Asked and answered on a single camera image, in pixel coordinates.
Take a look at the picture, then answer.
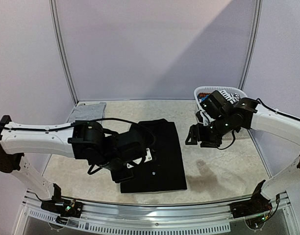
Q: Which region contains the grey t-shirt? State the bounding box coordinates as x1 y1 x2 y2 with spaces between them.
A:
67 102 106 122

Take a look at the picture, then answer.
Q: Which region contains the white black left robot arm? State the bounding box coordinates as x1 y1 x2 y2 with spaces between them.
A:
0 115 156 212

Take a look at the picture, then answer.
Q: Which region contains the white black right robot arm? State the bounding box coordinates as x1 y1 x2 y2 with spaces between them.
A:
185 90 300 213

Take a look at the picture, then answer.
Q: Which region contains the translucent white laundry basket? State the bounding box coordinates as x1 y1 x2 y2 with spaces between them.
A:
194 86 247 126

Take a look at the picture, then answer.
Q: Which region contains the navy printed garment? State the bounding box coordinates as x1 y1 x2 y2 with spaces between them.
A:
197 93 210 103

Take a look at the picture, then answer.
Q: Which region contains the black white striped garment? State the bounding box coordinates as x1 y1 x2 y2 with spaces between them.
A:
219 90 241 104

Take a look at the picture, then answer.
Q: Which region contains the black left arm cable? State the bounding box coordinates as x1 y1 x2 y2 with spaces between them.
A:
0 117 157 176

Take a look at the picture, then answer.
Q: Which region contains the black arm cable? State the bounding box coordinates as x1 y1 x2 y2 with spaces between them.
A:
0 117 157 176
256 97 300 123

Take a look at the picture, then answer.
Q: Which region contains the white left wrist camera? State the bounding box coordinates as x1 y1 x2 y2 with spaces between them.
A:
126 148 153 169

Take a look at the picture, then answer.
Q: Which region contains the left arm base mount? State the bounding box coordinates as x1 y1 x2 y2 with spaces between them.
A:
41 198 83 218

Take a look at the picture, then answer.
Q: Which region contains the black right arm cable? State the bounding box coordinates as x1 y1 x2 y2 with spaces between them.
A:
256 97 300 123

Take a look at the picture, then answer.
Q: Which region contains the aluminium front rail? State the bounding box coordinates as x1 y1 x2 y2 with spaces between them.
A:
22 188 294 233

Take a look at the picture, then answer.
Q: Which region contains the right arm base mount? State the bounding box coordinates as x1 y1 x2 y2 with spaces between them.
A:
229 194 278 218

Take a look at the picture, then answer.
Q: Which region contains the aluminium right corner post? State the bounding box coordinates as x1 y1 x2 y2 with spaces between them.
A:
238 0 262 90

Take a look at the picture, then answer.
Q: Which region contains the aluminium corner post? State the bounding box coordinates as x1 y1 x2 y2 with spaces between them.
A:
238 0 262 90
49 0 79 104

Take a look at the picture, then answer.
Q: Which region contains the aluminium left corner post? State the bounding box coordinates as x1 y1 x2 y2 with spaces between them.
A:
49 0 79 104

